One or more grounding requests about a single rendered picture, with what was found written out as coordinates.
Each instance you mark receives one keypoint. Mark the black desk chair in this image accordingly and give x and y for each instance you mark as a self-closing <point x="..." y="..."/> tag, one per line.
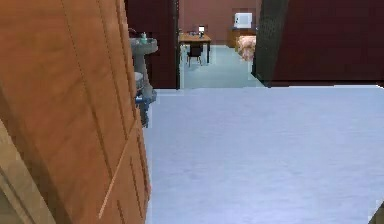
<point x="194" y="52"/>

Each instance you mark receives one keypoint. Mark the brown wooden desk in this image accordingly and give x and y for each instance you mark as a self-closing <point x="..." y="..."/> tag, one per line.
<point x="195" y="39"/>

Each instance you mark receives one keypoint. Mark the small white desk lamp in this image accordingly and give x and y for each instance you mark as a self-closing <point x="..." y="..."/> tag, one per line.
<point x="201" y="31"/>

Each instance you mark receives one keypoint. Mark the pink patterned bed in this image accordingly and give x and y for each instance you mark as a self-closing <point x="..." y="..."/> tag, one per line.
<point x="247" y="46"/>

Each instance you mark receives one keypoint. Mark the green soap bottle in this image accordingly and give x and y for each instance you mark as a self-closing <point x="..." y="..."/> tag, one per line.
<point x="143" y="38"/>

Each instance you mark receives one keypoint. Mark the brown wooden cabinet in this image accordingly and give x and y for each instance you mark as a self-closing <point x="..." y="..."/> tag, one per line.
<point x="238" y="35"/>

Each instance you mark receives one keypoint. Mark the white box appliance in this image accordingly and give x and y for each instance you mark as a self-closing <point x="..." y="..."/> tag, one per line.
<point x="243" y="20"/>

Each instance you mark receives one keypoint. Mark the dark green room door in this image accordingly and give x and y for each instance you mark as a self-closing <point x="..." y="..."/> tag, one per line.
<point x="269" y="40"/>

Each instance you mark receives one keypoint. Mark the brown wooden room door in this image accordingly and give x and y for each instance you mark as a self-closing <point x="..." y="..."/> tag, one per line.
<point x="66" y="110"/>

